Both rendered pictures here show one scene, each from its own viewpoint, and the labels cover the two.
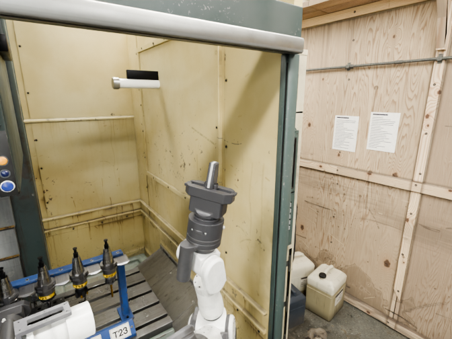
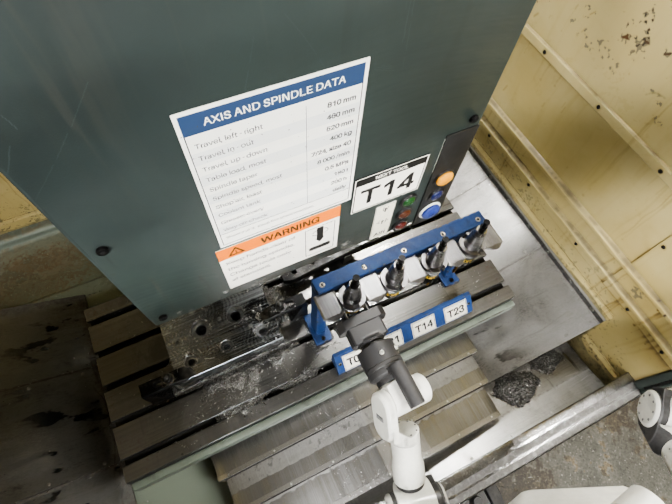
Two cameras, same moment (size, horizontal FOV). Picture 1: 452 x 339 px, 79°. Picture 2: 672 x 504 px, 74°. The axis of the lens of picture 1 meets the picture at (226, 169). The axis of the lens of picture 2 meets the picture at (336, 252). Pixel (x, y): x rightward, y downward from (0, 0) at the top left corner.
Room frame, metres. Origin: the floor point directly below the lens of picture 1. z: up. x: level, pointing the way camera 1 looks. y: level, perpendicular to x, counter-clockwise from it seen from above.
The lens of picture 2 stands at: (0.42, 0.78, 2.17)
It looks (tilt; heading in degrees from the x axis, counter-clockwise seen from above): 63 degrees down; 4
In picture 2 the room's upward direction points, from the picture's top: 6 degrees clockwise
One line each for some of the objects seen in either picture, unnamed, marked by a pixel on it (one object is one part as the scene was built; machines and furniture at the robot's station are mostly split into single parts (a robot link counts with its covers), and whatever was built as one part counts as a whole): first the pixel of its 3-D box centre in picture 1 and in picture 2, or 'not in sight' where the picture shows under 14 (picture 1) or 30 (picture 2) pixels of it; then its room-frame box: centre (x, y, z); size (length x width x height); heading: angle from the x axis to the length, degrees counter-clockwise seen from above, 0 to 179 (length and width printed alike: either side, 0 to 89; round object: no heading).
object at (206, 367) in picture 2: not in sight; (219, 324); (0.76, 1.10, 0.96); 0.29 x 0.23 x 0.05; 125
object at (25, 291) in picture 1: (27, 290); (372, 288); (0.83, 0.71, 1.21); 0.07 x 0.05 x 0.01; 35
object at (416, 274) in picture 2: (62, 280); (413, 270); (0.90, 0.62, 1.21); 0.07 x 0.05 x 0.01; 35
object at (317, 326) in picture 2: not in sight; (318, 310); (0.82, 0.83, 1.05); 0.10 x 0.05 x 0.30; 35
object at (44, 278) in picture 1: (43, 274); (396, 271); (0.87, 0.66, 1.26); 0.04 x 0.04 x 0.07
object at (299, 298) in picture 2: not in sight; (283, 310); (0.83, 0.93, 0.97); 0.13 x 0.03 x 0.15; 125
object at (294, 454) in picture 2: not in sight; (365, 429); (0.59, 0.64, 0.70); 0.90 x 0.30 x 0.16; 125
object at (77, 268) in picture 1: (77, 264); (437, 253); (0.93, 0.57, 1.26); 0.04 x 0.04 x 0.07
